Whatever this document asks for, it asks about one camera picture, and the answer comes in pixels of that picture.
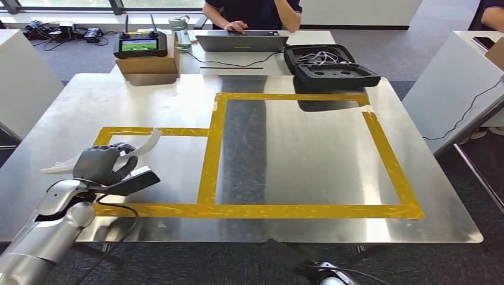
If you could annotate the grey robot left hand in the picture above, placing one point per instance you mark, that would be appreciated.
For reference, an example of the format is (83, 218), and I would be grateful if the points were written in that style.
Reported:
(96, 165)

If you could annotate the person's hand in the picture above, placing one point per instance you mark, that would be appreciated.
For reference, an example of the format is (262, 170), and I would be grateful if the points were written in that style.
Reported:
(236, 26)

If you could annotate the white curved plastic part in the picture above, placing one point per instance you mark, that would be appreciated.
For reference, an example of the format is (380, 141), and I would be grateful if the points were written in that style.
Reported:
(59, 168)

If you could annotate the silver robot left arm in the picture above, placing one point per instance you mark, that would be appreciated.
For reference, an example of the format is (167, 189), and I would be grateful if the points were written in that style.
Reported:
(47, 236)

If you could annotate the person's forearm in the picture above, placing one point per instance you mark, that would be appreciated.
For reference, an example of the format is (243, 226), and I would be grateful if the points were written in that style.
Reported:
(216, 16)
(289, 17)

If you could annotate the grey laptop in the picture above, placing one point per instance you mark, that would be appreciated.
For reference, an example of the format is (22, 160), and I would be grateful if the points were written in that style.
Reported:
(242, 43)

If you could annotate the pale green water bottle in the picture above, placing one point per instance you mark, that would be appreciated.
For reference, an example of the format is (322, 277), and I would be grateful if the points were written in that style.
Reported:
(182, 39)

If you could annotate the steel table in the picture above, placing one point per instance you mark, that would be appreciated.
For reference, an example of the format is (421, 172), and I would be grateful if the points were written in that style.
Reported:
(315, 157)
(8, 147)

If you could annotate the cardboard box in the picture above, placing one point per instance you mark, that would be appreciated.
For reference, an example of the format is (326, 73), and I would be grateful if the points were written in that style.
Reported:
(149, 66)
(497, 55)

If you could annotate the black remote controller with screen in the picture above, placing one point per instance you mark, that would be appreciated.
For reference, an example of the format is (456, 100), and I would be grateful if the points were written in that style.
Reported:
(139, 45)

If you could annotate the black foam-lined case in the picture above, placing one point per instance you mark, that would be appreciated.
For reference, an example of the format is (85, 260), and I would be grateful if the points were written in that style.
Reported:
(338, 78)

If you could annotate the yellow table tape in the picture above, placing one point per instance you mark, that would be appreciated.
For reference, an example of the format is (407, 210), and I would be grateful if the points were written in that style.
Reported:
(275, 211)

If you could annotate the black smartphone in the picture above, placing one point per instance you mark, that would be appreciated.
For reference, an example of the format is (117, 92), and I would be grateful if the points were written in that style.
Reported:
(483, 42)

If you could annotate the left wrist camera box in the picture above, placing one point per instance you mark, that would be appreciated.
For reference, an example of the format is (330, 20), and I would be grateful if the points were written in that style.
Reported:
(134, 183)

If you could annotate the dark window frame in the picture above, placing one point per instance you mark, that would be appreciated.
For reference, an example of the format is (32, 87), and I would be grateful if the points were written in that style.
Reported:
(116, 6)

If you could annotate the steel table frame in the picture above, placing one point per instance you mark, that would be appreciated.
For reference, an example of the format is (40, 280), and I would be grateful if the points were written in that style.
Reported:
(477, 176)

